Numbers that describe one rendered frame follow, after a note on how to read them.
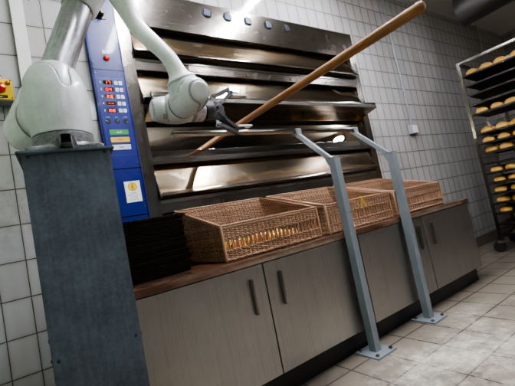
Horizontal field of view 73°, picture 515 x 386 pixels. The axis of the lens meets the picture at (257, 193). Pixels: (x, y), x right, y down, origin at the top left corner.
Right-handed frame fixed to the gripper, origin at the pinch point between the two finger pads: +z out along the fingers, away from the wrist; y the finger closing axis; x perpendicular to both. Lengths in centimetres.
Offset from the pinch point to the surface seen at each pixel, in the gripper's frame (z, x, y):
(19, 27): -76, -52, -58
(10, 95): -83, -46, -24
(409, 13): 6, 75, 2
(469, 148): 324, -61, 17
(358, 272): 43, 4, 81
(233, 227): -14, -5, 48
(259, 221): -0.6, -5.5, 48.1
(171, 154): -16, -55, 4
